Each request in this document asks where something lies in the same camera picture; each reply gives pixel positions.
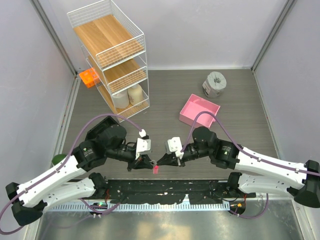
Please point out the pink plastic box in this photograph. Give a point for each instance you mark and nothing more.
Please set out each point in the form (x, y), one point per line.
(194, 106)

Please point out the white wire shelf rack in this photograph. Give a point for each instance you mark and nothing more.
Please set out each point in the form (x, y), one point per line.
(115, 47)

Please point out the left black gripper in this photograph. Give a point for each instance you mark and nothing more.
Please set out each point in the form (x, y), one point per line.
(144, 160)

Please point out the white toilet paper roll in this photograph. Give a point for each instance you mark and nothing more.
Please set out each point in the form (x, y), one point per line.
(121, 100)

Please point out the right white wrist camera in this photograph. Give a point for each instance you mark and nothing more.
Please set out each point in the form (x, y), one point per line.
(174, 146)

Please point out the cream lotion bottle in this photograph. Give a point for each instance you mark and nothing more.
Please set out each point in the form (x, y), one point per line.
(135, 94)

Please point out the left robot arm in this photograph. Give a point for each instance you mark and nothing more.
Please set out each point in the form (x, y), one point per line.
(34, 197)

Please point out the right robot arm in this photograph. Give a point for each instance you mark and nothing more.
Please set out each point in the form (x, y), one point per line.
(252, 172)

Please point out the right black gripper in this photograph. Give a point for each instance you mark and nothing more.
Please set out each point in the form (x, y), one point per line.
(169, 159)

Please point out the orange plastic crate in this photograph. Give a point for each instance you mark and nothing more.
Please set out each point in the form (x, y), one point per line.
(89, 77)

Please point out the green lime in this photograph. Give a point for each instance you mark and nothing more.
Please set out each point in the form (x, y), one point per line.
(58, 158)

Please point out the grey wrapped paper roll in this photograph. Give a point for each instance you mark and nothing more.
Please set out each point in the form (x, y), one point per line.
(214, 84)

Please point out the white slotted cable duct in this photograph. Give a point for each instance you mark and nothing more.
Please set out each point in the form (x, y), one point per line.
(185, 206)

